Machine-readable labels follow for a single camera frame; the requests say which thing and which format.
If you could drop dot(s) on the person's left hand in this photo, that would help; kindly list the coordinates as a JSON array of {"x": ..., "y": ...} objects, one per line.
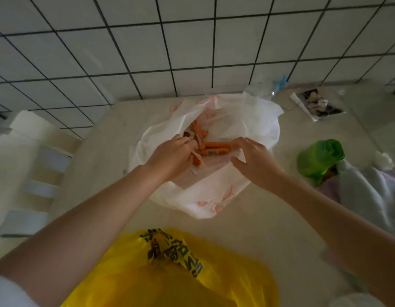
[{"x": 170, "y": 156}]

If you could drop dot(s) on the person's right hand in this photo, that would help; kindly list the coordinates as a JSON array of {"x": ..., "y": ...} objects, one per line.
[{"x": 258, "y": 166}]

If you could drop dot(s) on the white plastic bag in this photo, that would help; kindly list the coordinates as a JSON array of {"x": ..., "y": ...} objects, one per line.
[{"x": 248, "y": 124}]

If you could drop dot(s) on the orange sausages bunch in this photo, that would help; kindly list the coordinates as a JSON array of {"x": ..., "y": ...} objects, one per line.
[{"x": 216, "y": 151}]

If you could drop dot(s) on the yellow plastic bag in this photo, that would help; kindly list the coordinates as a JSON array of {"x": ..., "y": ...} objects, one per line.
[{"x": 136, "y": 278}]

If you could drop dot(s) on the person's right forearm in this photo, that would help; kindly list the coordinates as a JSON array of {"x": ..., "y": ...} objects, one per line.
[{"x": 344, "y": 230}]

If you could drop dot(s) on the person's left forearm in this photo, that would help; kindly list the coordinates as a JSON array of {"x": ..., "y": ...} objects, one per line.
[{"x": 73, "y": 239}]

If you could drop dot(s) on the green bag roll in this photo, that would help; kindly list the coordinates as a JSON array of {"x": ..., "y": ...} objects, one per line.
[{"x": 319, "y": 156}]

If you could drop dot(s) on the round dining table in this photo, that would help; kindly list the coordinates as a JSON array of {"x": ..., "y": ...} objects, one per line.
[{"x": 280, "y": 227}]

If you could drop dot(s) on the small clear blue-cap bottle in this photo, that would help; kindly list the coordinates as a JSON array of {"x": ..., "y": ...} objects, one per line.
[{"x": 264, "y": 88}]

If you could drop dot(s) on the white slatted chair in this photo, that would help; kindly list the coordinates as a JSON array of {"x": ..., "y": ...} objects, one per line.
[{"x": 18, "y": 150}]

